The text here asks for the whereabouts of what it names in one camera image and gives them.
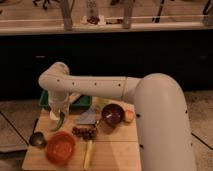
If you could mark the green plastic tray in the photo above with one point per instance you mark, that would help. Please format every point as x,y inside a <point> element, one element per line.
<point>81,102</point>

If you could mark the bunch of dark grapes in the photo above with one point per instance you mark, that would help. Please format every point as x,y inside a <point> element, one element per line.
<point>85,133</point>

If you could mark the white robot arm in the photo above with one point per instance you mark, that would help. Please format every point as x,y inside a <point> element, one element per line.
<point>162,118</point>

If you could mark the peach fruit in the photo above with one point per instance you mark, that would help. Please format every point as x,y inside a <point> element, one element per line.
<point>129,116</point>

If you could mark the small dark metal cup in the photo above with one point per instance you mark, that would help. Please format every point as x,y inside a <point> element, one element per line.
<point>38,140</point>

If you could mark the yellow corn cob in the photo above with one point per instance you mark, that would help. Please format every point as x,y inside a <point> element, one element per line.
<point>88,153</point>

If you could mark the orange plastic bowl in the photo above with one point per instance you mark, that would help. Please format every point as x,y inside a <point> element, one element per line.
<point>60,148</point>

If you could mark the green pepper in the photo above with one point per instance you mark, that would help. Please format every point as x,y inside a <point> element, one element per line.
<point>60,122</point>

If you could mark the wooden cutting board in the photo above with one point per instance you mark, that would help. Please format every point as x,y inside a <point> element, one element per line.
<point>113,150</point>

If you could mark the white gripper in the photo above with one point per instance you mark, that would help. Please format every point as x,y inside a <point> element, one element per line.
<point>58,102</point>

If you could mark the dark purple bowl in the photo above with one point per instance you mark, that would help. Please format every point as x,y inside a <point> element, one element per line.
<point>112,114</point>

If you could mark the grey blue cloth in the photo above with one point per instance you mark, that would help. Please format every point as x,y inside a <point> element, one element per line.
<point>87,117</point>

